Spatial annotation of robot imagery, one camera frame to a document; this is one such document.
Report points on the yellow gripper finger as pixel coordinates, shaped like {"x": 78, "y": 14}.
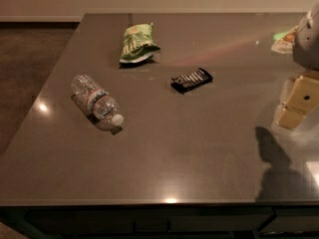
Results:
{"x": 286, "y": 90}
{"x": 303, "y": 99}

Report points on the black chocolate rxbar wrapper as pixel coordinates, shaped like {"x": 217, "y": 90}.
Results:
{"x": 188, "y": 82}

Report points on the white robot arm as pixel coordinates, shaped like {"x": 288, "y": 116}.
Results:
{"x": 304, "y": 42}

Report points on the green chip bag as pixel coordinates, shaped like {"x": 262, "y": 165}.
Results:
{"x": 138, "y": 44}

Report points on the clear plastic water bottle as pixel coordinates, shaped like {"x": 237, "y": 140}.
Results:
{"x": 96, "y": 100}

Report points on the dark table base frame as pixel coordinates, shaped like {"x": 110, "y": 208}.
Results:
{"x": 163, "y": 222}

